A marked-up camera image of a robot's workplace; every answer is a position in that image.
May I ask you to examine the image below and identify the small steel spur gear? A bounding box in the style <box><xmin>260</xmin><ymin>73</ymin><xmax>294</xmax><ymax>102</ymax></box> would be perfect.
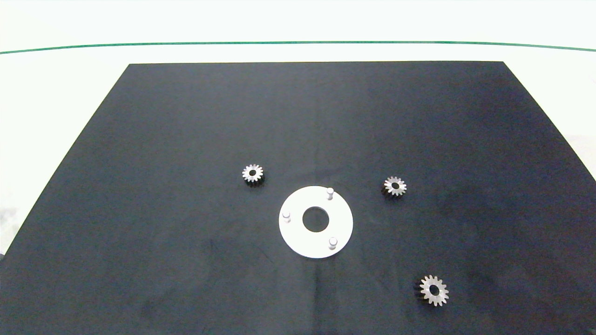
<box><xmin>242</xmin><ymin>164</ymin><xmax>265</xmax><ymax>188</ymax></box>
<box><xmin>414</xmin><ymin>275</ymin><xmax>450</xmax><ymax>307</ymax></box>
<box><xmin>382</xmin><ymin>176</ymin><xmax>407</xmax><ymax>198</ymax></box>

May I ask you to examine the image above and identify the round white carrier plate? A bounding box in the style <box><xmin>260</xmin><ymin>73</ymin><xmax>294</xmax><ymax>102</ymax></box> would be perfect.
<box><xmin>278</xmin><ymin>186</ymin><xmax>354</xmax><ymax>259</ymax></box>

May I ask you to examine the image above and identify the green tape line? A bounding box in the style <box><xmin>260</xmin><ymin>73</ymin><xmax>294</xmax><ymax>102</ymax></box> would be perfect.
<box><xmin>0</xmin><ymin>41</ymin><xmax>596</xmax><ymax>55</ymax></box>

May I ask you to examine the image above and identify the dark table mat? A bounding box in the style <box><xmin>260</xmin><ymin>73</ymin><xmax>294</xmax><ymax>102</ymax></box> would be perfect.
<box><xmin>0</xmin><ymin>60</ymin><xmax>596</xmax><ymax>335</ymax></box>

